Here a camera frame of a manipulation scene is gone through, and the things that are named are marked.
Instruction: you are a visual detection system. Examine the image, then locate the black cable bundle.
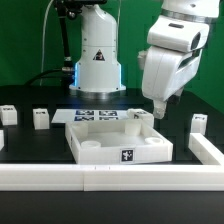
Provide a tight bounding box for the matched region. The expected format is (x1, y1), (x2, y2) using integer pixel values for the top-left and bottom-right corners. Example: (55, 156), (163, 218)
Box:
(23, 67), (76, 87)

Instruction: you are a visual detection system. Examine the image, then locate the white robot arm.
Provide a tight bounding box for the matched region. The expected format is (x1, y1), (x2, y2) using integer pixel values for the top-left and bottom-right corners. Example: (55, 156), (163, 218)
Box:
(70, 0), (221, 119)

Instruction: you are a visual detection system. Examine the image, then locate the white cable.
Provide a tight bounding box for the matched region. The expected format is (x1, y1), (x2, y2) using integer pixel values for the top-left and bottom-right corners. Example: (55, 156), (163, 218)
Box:
(39, 0), (55, 78)

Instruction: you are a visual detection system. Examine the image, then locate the white sheet with markers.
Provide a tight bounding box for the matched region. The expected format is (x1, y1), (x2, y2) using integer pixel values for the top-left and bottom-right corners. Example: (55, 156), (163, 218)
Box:
(52, 109), (128, 124)

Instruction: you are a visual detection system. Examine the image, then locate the black camera pole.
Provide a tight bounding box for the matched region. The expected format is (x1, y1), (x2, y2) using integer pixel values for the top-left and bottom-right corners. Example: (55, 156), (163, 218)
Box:
(53, 0), (107, 67)

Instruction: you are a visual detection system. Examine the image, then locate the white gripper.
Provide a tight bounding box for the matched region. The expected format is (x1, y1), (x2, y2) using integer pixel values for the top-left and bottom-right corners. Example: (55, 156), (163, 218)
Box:
(138, 46), (201, 119)

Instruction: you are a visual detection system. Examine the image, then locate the white L-shaped obstacle fence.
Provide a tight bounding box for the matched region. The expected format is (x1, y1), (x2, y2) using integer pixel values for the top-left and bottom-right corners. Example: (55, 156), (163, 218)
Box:
(0, 132), (224, 192)

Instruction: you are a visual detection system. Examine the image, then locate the white square tabletop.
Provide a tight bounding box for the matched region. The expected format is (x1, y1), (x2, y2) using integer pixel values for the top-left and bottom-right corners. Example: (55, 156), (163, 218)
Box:
(65, 119), (173, 165)

